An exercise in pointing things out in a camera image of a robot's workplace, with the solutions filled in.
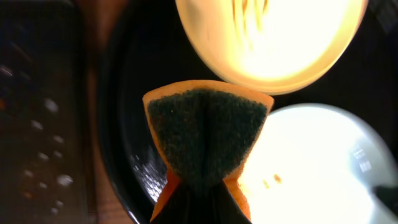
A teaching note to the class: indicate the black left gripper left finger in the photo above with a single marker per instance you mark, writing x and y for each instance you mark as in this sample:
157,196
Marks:
182,207

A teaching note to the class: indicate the yellow plate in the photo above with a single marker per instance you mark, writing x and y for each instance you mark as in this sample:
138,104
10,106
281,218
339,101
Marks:
273,46

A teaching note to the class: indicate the black rectangular tray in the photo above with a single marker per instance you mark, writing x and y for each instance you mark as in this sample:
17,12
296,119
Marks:
42,55

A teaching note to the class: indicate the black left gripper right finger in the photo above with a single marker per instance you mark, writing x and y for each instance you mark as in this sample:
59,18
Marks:
221,208

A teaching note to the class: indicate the black round tray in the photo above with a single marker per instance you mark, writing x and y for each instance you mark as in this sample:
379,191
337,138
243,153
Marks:
148,49

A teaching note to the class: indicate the light blue plate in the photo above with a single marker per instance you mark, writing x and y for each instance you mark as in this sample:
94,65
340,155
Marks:
315,163

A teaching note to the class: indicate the orange green scrub sponge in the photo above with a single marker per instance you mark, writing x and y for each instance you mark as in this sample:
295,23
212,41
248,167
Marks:
204,131

